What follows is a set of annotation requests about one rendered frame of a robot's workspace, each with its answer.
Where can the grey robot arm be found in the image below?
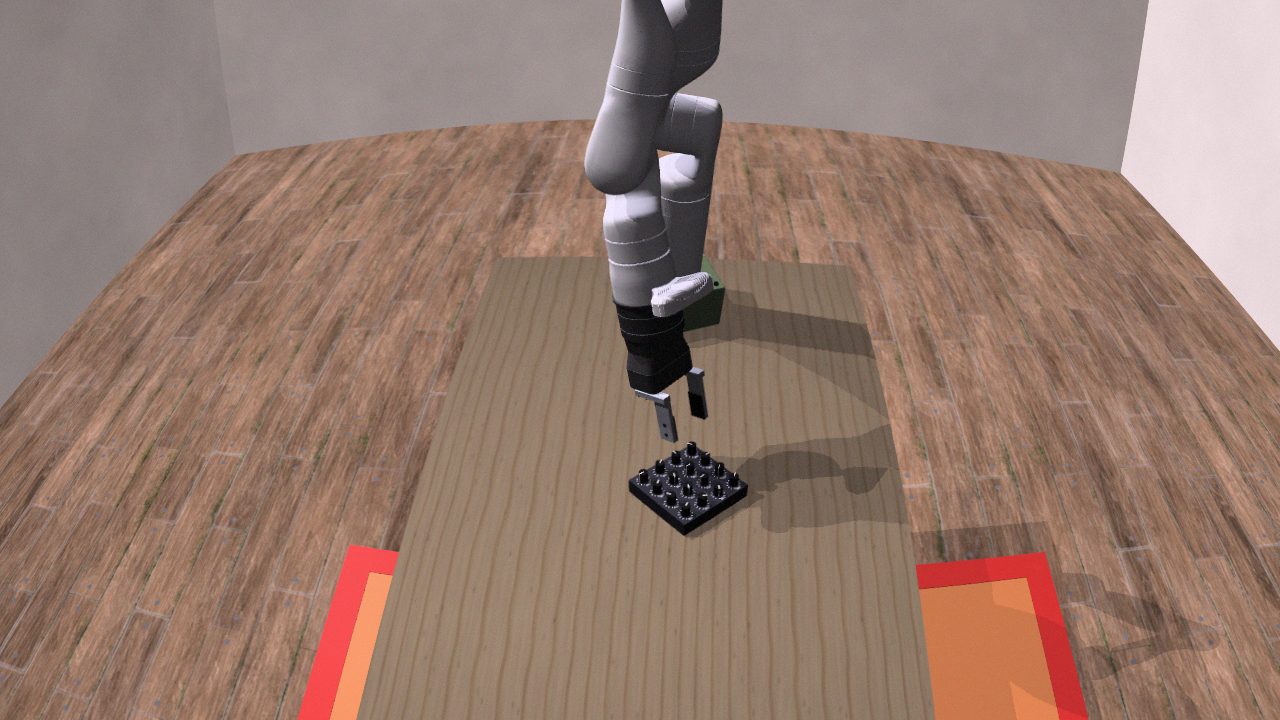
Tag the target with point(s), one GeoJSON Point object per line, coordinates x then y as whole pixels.
{"type": "Point", "coordinates": [671, 206]}

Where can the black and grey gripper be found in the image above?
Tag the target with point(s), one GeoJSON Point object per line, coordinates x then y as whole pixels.
{"type": "Point", "coordinates": [652, 328]}

